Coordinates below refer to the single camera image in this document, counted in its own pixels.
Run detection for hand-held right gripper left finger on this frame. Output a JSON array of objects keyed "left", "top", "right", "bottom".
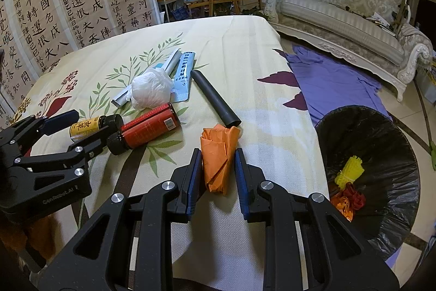
[{"left": 37, "top": 148, "right": 204, "bottom": 291}]

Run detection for loose papers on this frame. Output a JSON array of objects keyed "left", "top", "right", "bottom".
[{"left": 366, "top": 13, "right": 397, "bottom": 36}]

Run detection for red label bottle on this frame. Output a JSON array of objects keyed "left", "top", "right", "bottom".
[{"left": 107, "top": 102, "right": 181, "bottom": 156}]

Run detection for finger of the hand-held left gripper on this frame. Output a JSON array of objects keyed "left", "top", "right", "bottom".
[
  {"left": 14, "top": 131, "right": 114, "bottom": 173},
  {"left": 0, "top": 110, "right": 80, "bottom": 155}
]

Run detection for black plastic tube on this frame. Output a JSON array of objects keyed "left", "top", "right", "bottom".
[{"left": 191, "top": 69, "right": 242, "bottom": 128}]

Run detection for grey metal profile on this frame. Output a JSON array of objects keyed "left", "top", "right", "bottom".
[{"left": 111, "top": 49, "right": 183, "bottom": 107}]

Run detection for orange plastic bag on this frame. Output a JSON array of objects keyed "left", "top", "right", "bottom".
[{"left": 328, "top": 187, "right": 355, "bottom": 221}]

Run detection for yellow label bottle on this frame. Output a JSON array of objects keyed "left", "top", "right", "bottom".
[{"left": 70, "top": 114, "right": 124, "bottom": 142}]

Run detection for purple floor cloth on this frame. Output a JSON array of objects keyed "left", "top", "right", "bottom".
[{"left": 279, "top": 45, "right": 414, "bottom": 273}]

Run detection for wooden toy rifle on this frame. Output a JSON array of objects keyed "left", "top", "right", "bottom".
[{"left": 390, "top": 0, "right": 411, "bottom": 36}]

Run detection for blue crate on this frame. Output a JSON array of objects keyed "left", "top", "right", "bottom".
[{"left": 169, "top": 6, "right": 191, "bottom": 22}]

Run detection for low wooden plant shelf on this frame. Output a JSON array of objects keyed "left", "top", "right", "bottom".
[{"left": 187, "top": 0, "right": 259, "bottom": 11}]

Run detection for bin with black bag liner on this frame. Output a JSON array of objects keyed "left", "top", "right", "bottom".
[{"left": 314, "top": 106, "right": 420, "bottom": 261}]

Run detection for white metal rack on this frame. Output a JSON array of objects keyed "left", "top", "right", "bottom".
[{"left": 155, "top": 0, "right": 191, "bottom": 22}]

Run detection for white blue squeeze tube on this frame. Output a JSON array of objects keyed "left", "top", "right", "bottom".
[{"left": 170, "top": 52, "right": 196, "bottom": 103}]

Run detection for white plastic bag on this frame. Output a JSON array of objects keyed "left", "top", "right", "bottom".
[{"left": 130, "top": 68, "right": 174, "bottom": 110}]

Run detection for white ornate sofa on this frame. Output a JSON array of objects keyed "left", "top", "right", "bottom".
[{"left": 254, "top": 0, "right": 435, "bottom": 102}]

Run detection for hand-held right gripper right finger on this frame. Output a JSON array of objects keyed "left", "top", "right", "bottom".
[{"left": 234, "top": 148, "right": 401, "bottom": 291}]

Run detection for dark board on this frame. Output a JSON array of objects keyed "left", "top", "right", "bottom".
[{"left": 417, "top": 0, "right": 436, "bottom": 36}]

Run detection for orange paper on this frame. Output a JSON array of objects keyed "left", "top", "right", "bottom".
[{"left": 200, "top": 123, "right": 241, "bottom": 195}]

